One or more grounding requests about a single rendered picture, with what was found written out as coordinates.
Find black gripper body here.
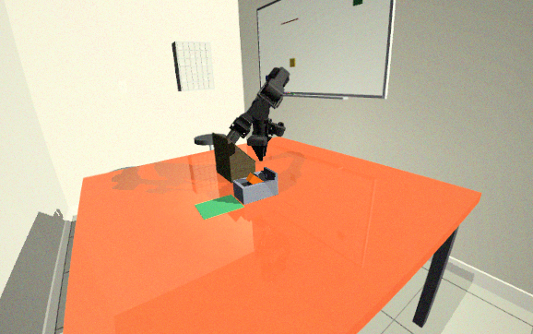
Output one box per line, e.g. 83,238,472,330
247,117,274,146

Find orange l-shaped part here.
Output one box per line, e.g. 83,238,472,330
246,173,264,185

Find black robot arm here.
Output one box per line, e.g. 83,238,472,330
226,66,290,144

